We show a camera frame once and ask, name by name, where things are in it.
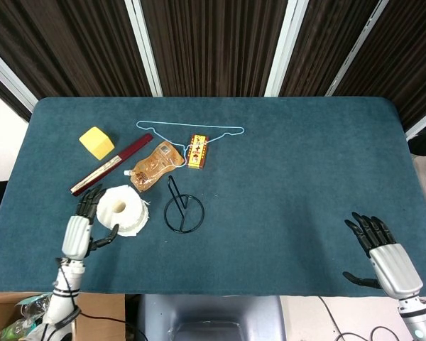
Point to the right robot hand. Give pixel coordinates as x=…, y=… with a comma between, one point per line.
x=394, y=266

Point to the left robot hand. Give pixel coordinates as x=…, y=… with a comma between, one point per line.
x=76, y=236

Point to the white paper towel roll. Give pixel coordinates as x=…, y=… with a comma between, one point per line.
x=131, y=199

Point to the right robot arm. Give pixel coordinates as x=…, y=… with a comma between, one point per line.
x=417, y=316

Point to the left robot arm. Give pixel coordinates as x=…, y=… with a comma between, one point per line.
x=62, y=302

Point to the cardboard box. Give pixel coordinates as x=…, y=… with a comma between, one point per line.
x=99, y=309

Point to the yellow foam cube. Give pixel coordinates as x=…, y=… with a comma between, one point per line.
x=99, y=147

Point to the crumpled plastic bags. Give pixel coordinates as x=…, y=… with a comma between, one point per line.
x=25, y=314

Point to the brown spouted drink pouch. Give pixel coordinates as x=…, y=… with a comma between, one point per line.
x=152, y=167

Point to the long dark red box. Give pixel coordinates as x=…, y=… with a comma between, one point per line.
x=135, y=145

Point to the small red yellow box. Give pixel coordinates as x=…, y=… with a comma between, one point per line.
x=199, y=152

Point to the brown slatted screen panel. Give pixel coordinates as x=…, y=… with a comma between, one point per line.
x=64, y=46
x=213, y=46
x=326, y=42
x=408, y=60

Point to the white screen frame post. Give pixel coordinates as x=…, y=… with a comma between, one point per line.
x=356, y=46
x=424, y=124
x=7, y=76
x=145, y=49
x=282, y=46

